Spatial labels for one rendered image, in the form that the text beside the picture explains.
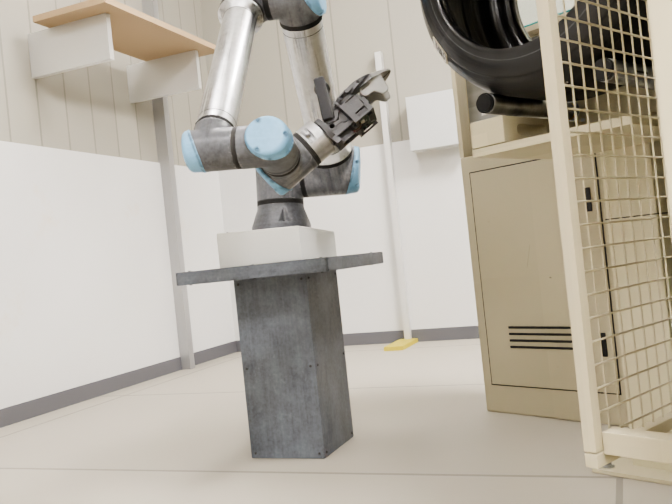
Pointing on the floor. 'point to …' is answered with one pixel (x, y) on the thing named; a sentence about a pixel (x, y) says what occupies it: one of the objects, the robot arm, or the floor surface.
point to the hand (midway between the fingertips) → (383, 71)
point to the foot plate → (623, 467)
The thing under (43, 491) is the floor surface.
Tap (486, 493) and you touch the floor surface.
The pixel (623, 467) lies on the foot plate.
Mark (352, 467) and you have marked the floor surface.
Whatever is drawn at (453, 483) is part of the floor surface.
